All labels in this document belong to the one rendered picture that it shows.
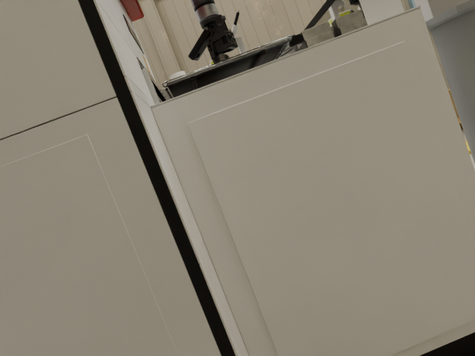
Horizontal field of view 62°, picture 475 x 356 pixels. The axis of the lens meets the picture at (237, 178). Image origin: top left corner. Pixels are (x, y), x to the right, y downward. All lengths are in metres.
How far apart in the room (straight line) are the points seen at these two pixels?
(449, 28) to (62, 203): 1.17
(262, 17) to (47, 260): 7.64
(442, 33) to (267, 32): 6.77
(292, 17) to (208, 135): 7.28
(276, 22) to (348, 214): 7.29
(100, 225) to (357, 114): 0.57
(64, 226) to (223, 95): 0.41
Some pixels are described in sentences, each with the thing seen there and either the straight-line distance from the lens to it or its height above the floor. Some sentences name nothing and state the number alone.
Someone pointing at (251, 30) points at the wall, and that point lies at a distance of 8.11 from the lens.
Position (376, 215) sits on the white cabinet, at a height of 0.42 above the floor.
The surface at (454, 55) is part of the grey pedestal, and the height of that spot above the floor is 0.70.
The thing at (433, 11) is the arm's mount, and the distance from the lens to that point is 1.40.
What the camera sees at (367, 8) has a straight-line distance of 1.03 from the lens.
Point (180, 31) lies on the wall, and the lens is 8.47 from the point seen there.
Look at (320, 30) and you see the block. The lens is 1.18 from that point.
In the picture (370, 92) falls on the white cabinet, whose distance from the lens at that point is 0.92.
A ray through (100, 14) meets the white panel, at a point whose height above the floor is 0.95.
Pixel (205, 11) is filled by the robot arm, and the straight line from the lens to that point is 1.44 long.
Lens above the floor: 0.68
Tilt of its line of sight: 4 degrees down
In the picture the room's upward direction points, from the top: 21 degrees counter-clockwise
